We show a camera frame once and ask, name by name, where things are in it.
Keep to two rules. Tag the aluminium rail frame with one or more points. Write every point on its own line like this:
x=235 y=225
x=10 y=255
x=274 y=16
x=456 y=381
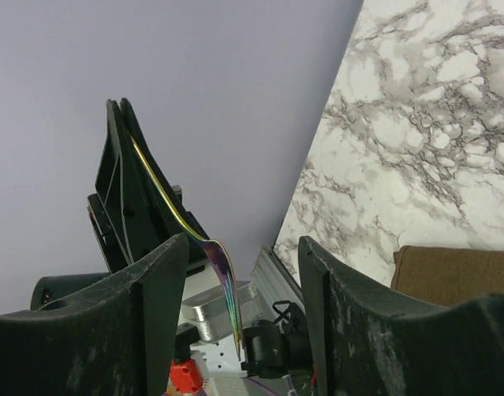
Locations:
x=273 y=282

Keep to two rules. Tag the brown cloth napkin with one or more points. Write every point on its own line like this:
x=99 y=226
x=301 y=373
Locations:
x=447 y=276

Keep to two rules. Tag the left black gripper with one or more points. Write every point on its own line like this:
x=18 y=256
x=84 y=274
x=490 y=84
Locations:
x=126 y=232

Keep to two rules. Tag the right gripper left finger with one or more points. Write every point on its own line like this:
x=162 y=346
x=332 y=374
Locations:
x=115 y=337

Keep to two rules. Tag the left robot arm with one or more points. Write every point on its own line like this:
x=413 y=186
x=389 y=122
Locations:
x=270 y=349

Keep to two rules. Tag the copper iridescent fork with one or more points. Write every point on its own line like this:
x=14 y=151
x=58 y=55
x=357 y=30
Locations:
x=213 y=249

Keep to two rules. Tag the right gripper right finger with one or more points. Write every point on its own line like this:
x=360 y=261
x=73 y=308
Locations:
x=367 y=339

